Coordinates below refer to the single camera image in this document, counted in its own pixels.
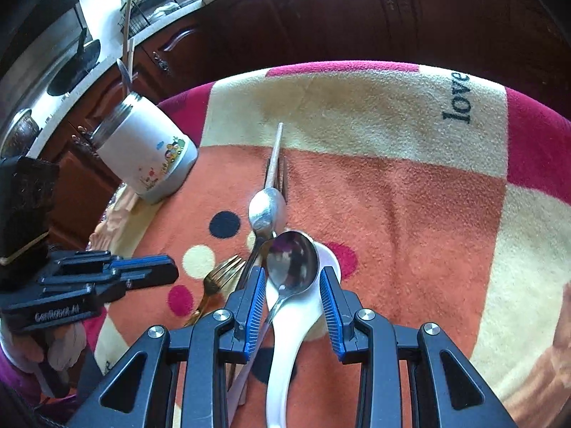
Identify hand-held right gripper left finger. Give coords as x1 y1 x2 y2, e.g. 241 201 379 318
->
67 266 267 428

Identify black wire dish rack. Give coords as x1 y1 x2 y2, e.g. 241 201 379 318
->
118 0 197 32

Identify beige kitchen countertop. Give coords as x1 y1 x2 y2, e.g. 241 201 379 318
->
31 0 215 157

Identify white cartoon-print jar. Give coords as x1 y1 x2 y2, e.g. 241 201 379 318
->
90 91 199 205

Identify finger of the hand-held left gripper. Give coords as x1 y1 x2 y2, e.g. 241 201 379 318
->
40 264 180 304
47 251 175 275

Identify small steel spoon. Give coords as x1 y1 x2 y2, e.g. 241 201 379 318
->
234 187 287 292

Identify dark brown jar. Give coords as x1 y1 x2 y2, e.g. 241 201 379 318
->
0 108 42 158

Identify dark wooden kitchen cabinets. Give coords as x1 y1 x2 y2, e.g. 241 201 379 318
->
40 0 571 250

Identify white ceramic spoon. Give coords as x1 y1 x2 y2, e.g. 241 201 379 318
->
264 240 343 428

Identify gold fork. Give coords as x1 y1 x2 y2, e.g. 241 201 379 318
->
182 254 247 327

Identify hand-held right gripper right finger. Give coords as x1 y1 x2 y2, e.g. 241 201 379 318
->
319 266 520 428

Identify person's left hand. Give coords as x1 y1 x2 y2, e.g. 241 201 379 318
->
9 321 90 373

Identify black wok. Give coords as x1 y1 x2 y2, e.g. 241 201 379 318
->
46 28 102 97

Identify checked fleece blanket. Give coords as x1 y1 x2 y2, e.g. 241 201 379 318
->
85 60 571 428

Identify large metal spoon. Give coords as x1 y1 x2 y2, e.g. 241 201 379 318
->
227 158 275 391

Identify steel table knife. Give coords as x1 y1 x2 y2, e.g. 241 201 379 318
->
116 58 133 88

